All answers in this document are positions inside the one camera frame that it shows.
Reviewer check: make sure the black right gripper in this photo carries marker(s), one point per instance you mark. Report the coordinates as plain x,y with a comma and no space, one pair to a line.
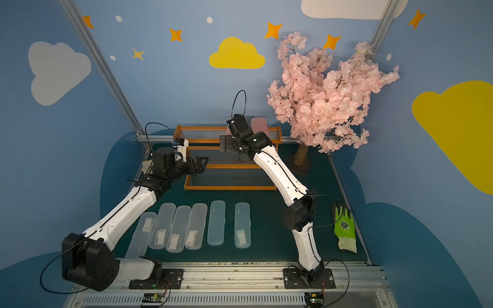
226,144

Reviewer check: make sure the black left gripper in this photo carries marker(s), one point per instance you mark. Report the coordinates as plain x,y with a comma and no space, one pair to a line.
193,165

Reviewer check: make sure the pink pencil case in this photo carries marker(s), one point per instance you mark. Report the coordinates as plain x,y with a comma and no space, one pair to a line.
259,125

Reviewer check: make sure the light blue pencil case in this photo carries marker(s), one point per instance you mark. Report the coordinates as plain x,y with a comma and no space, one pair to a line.
242,225
216,224

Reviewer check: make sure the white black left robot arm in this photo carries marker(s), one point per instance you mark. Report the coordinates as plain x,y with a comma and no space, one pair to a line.
88,259

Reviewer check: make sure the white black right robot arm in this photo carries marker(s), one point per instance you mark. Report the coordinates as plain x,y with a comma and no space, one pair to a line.
298,215

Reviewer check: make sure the orange three-tier shelf rack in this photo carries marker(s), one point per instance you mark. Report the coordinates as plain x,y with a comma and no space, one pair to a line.
224,171

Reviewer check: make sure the clear pencil case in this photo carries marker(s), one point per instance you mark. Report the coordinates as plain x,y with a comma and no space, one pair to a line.
162,226
177,235
196,227
141,237

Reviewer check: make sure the clear pencil case far left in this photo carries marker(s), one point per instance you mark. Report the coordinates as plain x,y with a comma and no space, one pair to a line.
141,237

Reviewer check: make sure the beige knit work glove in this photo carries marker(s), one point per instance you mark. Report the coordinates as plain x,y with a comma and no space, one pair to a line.
147,166

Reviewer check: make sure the pink blossom artificial tree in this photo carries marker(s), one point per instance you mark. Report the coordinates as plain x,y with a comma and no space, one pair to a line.
322,105

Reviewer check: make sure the left green circuit board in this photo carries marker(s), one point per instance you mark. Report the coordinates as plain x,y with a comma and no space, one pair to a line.
153,298

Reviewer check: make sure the green black work glove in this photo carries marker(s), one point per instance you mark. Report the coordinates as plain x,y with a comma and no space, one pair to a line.
344,228

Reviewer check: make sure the right circuit board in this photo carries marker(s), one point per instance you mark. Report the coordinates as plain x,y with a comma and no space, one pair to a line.
313,300

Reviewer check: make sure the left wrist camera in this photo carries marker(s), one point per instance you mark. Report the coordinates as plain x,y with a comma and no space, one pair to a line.
180,145

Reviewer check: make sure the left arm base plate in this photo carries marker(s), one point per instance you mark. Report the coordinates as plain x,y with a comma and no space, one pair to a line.
160,280

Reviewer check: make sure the aluminium front rail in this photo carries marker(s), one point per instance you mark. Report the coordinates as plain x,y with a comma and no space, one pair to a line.
250,285

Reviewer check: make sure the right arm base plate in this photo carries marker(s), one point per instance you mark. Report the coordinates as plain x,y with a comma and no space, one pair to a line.
294,278

